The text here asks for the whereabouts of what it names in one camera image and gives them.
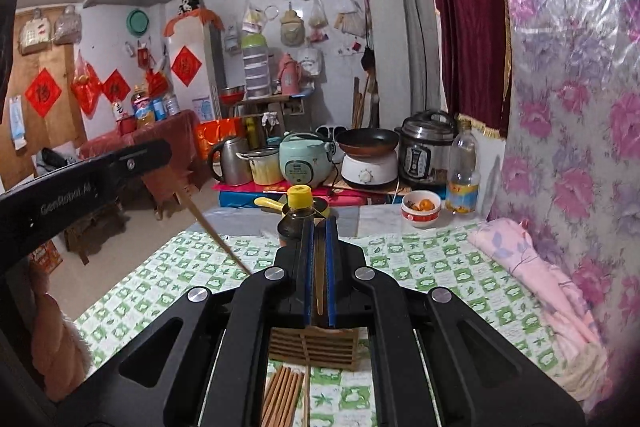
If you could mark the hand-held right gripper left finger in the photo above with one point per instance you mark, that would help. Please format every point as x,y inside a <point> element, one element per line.
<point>308,277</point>

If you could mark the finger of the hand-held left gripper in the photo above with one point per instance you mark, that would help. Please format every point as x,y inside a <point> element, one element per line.
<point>145,159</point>

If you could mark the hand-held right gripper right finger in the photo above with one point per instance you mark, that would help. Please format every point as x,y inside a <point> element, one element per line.
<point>331,277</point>

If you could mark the single wooden chopstick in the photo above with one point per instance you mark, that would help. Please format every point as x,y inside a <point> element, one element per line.
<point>215,234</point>
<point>319,277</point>

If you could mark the wooden chopstick holder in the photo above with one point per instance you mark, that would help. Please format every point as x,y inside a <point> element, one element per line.
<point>330,347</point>

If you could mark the bundle of wooden chopsticks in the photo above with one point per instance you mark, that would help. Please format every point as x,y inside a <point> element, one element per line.
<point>282,399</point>

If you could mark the person's left forearm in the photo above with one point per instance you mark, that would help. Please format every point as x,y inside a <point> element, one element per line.
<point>52,342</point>

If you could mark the red cloth covered table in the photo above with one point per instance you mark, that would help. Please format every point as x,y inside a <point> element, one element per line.
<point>165,132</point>

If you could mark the wooden stool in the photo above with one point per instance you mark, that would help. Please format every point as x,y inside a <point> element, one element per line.
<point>95,227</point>

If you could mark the blue can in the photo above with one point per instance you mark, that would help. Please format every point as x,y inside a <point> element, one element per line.
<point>159,109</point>

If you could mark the cooking oil bottle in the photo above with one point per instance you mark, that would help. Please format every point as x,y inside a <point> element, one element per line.
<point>142,107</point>

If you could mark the red snack box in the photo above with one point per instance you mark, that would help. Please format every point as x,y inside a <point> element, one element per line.
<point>47,257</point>

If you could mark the dark sauce bottle yellow cap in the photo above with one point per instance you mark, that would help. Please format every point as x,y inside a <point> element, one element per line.
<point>295,219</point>

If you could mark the silver tin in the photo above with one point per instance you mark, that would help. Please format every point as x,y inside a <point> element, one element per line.
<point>172,104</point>

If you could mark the wooden door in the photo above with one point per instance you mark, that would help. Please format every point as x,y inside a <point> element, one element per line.
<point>62,132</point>

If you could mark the orange gift bag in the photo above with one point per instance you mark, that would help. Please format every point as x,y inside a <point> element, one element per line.
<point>215,134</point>

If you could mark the red diamond paper decoration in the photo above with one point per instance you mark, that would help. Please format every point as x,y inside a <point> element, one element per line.
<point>186,66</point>
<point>43,92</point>
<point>116,87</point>

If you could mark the small yellow pan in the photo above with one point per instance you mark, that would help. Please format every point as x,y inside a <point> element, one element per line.
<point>265,203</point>

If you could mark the steel kettle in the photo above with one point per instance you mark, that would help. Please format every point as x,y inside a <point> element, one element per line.
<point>235,159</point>

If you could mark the blue white paper sheet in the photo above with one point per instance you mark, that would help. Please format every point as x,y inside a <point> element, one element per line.
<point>16,122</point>

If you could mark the red plastic bag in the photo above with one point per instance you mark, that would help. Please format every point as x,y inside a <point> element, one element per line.
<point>85,89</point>

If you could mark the pink board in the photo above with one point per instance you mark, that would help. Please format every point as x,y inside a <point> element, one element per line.
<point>235,188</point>

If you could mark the blue board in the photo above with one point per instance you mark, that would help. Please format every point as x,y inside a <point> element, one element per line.
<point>240,200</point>

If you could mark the red hanging ornament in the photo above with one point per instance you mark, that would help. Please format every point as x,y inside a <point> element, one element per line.
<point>143,57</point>

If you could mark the red basin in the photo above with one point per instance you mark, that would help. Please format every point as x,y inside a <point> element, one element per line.
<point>232,94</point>

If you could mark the pale green rice cooker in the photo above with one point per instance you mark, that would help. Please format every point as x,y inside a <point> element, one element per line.
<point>302,162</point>

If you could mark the orange fruit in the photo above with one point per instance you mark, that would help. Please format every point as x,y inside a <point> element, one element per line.
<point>425,205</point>

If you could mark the green checkered tablecloth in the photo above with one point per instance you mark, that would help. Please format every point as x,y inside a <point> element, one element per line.
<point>150,287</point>

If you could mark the white refrigerator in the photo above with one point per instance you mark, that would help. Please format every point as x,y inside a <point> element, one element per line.
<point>202,44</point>

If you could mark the green round plate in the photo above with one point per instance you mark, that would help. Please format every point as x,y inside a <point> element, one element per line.
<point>137,23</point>

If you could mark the stacked steamer green lid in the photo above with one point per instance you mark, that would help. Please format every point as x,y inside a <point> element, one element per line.
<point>256,72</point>

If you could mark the dark frying pan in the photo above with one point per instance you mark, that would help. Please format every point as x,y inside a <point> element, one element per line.
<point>367,139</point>

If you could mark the wooden shelf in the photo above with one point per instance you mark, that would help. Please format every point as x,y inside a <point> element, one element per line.
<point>280,102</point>

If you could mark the orange cloth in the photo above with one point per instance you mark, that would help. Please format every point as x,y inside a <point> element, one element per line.
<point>195,16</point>

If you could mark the black silver pressure cooker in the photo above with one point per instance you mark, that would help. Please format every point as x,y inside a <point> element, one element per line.
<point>425,157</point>

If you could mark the grey hanging bag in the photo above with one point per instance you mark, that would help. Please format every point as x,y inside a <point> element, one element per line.
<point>67,26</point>

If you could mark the panda plush toy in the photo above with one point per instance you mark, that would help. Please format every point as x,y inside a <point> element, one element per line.
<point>189,2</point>

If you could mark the pink thermos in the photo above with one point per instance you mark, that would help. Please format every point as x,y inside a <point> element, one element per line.
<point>289,77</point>

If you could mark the beige hanging bag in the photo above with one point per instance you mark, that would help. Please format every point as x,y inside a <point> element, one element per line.
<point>35,32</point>

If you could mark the clear plastic bottle yellow label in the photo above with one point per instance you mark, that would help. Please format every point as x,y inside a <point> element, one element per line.
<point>462,167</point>

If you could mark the leaning wooden sticks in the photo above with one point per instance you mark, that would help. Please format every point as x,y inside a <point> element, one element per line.
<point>361,104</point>

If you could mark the white hanging bag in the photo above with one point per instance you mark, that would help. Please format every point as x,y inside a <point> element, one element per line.
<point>309,59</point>

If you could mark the pink folded blanket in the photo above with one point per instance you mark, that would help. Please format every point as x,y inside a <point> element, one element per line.
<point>525,267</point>

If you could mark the hanging straw hat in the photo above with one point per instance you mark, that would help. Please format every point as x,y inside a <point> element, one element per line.
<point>292,27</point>

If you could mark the hanging clear plastic bag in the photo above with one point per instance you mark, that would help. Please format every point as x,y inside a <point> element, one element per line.
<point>316,19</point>

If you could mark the dark red curtain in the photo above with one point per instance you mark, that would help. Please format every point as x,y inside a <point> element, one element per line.
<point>470,7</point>

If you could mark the blue wall calendar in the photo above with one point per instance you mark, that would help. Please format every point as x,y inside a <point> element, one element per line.
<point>202,107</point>

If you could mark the floral plastic wall covering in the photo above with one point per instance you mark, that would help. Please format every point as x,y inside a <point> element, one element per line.
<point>575,57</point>

